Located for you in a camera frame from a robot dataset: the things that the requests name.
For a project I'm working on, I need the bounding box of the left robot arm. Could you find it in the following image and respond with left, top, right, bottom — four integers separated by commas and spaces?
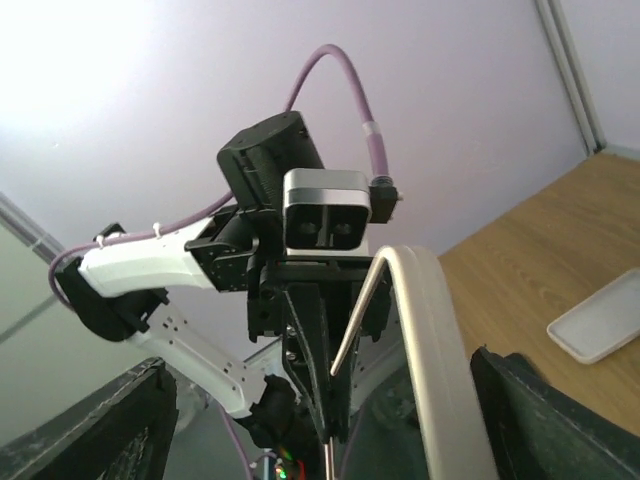
48, 109, 399, 472

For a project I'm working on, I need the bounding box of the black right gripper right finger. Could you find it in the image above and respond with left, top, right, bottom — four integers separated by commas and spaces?
470, 347, 639, 479

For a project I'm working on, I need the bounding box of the cream cased phone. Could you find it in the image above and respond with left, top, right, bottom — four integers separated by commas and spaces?
330, 245, 498, 479

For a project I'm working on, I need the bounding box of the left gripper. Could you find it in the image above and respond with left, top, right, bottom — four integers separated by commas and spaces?
247, 257, 372, 443

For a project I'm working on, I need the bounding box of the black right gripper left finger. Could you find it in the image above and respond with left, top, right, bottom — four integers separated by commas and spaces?
1, 358, 178, 480

